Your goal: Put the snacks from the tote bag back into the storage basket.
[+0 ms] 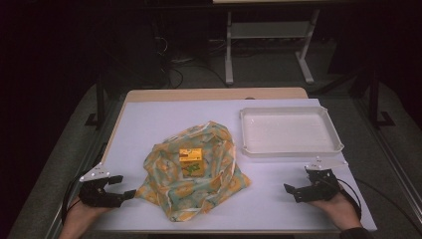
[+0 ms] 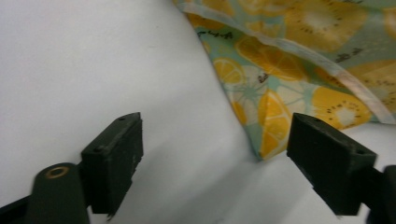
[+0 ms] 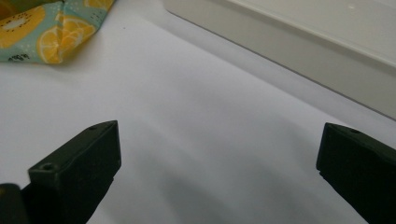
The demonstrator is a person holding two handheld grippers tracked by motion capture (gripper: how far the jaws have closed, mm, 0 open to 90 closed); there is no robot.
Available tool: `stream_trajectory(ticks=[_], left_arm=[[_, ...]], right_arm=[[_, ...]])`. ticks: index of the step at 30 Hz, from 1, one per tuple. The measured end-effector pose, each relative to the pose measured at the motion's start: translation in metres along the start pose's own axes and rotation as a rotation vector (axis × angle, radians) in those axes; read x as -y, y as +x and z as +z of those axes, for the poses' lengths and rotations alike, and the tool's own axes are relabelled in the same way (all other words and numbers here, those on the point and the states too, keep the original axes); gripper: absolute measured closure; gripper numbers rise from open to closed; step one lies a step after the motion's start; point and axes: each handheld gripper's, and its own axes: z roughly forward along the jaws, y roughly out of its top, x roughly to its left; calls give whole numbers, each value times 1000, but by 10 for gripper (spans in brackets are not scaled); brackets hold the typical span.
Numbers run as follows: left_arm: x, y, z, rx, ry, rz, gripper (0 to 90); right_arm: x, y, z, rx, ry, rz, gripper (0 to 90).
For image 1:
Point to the white metal desk frame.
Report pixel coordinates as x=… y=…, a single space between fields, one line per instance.
x=268 y=31

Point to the white plastic tray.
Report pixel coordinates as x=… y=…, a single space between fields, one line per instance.
x=288 y=132

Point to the floral cloth bag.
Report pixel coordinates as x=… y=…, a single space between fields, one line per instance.
x=195 y=195

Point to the yellow juice carton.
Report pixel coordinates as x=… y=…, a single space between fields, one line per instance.
x=190 y=159

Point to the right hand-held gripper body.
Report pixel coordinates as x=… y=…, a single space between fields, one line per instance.
x=320 y=186

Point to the person's right hand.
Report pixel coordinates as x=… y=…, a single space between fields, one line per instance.
x=338 y=207

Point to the person's left hand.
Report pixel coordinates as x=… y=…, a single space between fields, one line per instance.
x=84 y=212

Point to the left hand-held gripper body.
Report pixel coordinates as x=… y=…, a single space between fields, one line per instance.
x=96 y=195

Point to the black metal stand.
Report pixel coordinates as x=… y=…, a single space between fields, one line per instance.
x=98 y=106
x=376 y=99

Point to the white table mat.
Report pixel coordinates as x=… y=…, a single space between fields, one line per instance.
x=159 y=122

